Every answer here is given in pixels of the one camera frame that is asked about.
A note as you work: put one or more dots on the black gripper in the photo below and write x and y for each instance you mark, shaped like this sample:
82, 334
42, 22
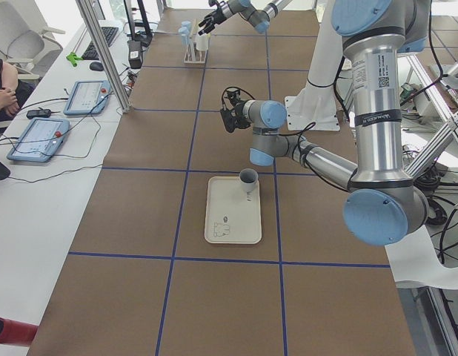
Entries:
237, 119
216, 15

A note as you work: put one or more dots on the pale yellow plastic cup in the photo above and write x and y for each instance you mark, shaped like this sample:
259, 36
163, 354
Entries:
202, 42

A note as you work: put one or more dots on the light blue plastic cup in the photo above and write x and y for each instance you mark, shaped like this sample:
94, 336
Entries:
187, 25

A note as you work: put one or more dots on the grey plastic cup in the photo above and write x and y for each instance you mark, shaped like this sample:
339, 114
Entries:
248, 179

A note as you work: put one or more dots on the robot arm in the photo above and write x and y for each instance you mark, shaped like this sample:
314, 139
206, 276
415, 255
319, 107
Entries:
383, 205
259, 19

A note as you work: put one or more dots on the black box with label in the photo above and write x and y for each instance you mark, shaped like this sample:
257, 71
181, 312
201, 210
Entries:
135, 57

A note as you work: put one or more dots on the cream plastic tray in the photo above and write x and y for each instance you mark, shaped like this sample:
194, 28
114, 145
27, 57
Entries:
233, 216

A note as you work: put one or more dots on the black computer mouse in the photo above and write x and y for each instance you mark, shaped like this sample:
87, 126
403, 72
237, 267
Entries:
96, 66

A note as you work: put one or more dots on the green plastic clamp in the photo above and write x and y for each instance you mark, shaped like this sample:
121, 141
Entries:
73, 58

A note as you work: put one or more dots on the far blue teach pendant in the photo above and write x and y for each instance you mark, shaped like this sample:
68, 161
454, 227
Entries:
87, 97

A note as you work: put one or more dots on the blue teach pendant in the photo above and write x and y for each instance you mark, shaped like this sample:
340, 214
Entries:
87, 97
40, 140

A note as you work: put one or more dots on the black handheld remote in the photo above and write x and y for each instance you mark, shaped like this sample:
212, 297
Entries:
39, 113

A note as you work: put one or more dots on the grey office chair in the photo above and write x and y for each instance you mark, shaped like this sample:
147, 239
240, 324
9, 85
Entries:
31, 53

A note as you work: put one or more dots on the near blue teach pendant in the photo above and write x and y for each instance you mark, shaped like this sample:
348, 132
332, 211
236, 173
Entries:
40, 140

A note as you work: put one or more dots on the seated person in black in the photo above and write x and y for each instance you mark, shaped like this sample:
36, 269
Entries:
8, 84

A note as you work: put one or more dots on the white chair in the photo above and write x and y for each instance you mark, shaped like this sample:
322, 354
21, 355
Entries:
414, 263

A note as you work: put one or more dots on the red cylinder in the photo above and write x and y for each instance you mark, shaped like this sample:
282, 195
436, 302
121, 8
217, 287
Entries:
16, 333

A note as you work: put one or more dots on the white wire cup rack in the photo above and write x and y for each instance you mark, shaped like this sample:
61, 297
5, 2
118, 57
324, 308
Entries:
192, 55

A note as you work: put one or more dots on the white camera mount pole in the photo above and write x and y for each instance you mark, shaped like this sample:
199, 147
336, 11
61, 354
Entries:
316, 102

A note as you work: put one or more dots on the aluminium frame post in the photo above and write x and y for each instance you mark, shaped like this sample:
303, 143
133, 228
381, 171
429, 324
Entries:
97, 36

